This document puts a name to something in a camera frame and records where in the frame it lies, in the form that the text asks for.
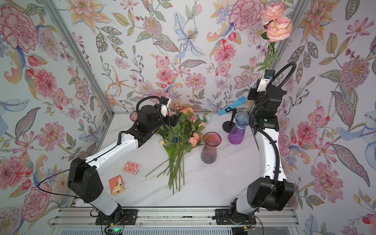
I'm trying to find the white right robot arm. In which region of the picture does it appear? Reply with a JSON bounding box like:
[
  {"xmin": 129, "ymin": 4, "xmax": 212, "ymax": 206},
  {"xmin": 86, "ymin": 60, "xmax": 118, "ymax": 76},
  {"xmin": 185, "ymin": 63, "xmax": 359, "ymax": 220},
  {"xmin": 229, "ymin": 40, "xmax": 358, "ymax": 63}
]
[{"xmin": 229, "ymin": 62, "xmax": 297, "ymax": 216}]

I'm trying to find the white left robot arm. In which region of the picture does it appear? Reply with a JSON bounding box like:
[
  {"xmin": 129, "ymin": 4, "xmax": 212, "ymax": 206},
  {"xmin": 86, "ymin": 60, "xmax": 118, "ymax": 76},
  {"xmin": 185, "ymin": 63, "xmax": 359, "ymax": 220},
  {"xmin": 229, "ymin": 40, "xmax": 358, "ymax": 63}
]
[{"xmin": 67, "ymin": 104, "xmax": 182, "ymax": 222}]

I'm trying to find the pink glass vase back left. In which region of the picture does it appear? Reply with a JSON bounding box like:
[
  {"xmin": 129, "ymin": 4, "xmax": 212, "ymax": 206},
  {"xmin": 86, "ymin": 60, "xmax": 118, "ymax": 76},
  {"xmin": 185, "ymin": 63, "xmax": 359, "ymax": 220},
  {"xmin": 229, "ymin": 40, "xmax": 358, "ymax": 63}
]
[{"xmin": 129, "ymin": 111, "xmax": 138, "ymax": 122}]

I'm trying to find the purple glass vase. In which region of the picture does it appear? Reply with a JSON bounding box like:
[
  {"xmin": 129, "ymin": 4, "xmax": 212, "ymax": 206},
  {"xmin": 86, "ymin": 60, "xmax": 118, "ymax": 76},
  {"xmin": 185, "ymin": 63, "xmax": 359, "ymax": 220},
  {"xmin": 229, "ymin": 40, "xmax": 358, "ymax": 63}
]
[{"xmin": 228, "ymin": 113, "xmax": 249, "ymax": 145}]

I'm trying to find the artificial flower bunch on table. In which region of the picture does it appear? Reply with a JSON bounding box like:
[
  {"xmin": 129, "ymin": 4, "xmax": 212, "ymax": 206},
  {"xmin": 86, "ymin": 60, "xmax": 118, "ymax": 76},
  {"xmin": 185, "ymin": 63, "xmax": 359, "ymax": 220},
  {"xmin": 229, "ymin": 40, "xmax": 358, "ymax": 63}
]
[{"xmin": 158, "ymin": 105, "xmax": 212, "ymax": 192}]

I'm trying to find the blue toy microphone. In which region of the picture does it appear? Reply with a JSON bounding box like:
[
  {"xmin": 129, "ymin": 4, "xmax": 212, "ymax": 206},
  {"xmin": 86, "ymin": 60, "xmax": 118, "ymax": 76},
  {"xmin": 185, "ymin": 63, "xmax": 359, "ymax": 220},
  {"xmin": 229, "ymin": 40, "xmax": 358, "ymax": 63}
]
[{"xmin": 218, "ymin": 96, "xmax": 247, "ymax": 116}]

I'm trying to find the black microphone stand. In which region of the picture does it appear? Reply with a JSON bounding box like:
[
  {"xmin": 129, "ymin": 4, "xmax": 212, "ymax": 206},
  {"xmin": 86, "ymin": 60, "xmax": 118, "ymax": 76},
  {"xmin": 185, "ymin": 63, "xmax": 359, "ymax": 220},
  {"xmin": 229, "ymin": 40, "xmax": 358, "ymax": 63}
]
[{"xmin": 222, "ymin": 107, "xmax": 238, "ymax": 133}]

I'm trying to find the red playing card box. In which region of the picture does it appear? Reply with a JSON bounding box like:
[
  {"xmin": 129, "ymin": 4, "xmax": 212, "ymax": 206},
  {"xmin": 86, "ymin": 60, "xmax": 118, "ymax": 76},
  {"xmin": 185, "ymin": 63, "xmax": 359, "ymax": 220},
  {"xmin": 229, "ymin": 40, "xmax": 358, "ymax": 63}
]
[{"xmin": 122, "ymin": 161, "xmax": 141, "ymax": 175}]

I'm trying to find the orange yellow card box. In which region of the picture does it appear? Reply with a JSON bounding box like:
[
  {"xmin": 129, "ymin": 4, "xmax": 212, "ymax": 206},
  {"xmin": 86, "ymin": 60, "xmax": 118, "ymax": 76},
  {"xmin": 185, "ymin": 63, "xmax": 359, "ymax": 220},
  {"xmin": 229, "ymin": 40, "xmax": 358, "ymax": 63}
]
[{"xmin": 109, "ymin": 175, "xmax": 124, "ymax": 195}]

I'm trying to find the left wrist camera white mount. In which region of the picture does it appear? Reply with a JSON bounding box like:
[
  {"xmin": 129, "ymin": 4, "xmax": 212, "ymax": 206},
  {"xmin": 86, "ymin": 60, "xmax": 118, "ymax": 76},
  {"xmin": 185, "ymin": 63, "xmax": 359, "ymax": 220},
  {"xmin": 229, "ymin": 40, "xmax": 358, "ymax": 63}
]
[{"xmin": 161, "ymin": 99, "xmax": 171, "ymax": 117}]

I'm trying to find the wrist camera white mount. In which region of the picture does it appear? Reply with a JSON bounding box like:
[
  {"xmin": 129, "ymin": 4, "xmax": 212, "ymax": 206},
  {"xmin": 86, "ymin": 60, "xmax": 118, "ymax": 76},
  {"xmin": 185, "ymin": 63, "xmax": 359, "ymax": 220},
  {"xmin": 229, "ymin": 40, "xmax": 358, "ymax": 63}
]
[
  {"xmin": 161, "ymin": 99, "xmax": 171, "ymax": 117},
  {"xmin": 257, "ymin": 69, "xmax": 275, "ymax": 93}
]

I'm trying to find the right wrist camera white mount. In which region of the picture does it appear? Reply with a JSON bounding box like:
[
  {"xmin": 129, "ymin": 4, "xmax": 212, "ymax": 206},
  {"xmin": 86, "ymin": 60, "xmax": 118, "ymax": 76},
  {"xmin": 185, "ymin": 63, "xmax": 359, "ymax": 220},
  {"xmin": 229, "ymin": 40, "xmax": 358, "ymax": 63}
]
[{"xmin": 257, "ymin": 69, "xmax": 275, "ymax": 93}]

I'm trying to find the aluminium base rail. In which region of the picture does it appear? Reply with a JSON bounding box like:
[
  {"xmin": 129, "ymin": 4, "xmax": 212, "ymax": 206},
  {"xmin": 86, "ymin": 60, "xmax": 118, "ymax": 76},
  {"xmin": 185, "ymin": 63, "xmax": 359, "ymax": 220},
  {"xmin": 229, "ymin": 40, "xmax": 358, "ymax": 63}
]
[{"xmin": 48, "ymin": 207, "xmax": 303, "ymax": 235}]

